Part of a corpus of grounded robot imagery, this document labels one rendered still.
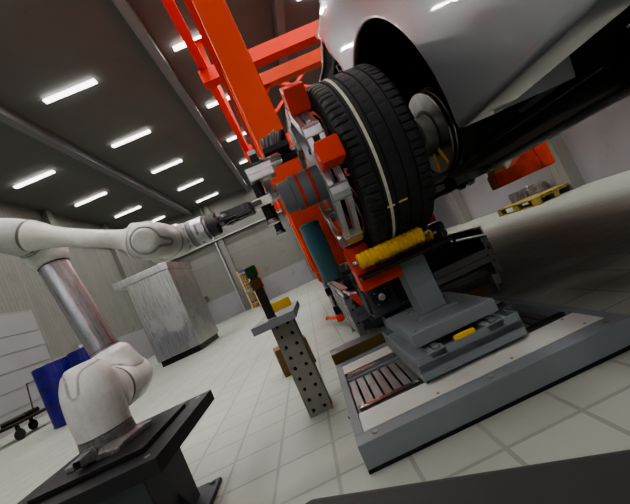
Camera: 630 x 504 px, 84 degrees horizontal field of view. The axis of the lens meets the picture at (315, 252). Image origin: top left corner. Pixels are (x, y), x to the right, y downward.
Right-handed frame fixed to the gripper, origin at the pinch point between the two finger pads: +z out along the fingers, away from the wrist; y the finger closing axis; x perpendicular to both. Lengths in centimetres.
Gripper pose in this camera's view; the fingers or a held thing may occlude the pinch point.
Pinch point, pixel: (263, 202)
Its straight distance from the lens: 120.7
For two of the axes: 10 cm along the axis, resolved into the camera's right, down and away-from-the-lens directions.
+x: -4.1, -9.1, 0.4
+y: 0.1, -0.5, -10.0
